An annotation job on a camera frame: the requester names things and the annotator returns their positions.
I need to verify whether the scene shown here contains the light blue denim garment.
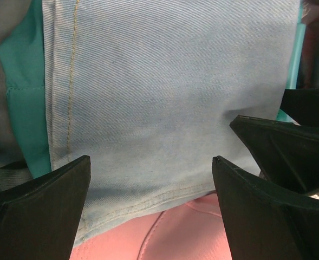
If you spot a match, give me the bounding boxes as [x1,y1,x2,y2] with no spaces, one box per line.
[42,1,300,244]

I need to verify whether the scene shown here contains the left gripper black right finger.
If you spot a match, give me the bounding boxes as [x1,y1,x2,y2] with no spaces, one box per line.
[212,156,319,259]

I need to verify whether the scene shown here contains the pink and teal kids suitcase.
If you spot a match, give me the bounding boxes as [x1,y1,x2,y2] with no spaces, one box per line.
[0,1,34,192]

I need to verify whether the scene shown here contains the pink baseball cap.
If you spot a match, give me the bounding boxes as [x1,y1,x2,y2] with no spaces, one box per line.
[70,193,232,260]

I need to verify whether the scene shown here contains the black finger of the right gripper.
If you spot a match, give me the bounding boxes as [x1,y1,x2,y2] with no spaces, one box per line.
[280,89,319,127]
[230,115,319,194]

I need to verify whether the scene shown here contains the teal cloth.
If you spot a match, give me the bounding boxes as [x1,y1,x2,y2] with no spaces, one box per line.
[0,1,51,178]

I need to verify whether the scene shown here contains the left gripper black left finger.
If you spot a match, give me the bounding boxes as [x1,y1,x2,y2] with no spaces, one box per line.
[0,155,91,259]

